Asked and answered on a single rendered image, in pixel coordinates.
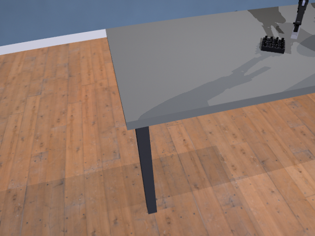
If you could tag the black knob box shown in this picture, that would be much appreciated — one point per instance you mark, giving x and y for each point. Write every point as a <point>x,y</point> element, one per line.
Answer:
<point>273,45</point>

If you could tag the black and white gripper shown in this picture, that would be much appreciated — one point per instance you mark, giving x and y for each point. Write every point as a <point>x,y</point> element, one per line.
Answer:
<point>299,16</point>

